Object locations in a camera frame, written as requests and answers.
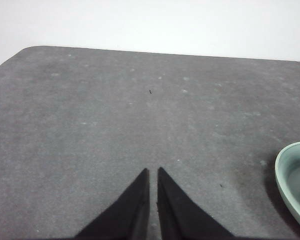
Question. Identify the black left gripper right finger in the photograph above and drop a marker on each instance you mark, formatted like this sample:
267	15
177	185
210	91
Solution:
180	215

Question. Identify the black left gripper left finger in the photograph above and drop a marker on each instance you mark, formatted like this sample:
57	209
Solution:
127	215

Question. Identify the green plate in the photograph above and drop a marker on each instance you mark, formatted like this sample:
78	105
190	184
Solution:
282	170

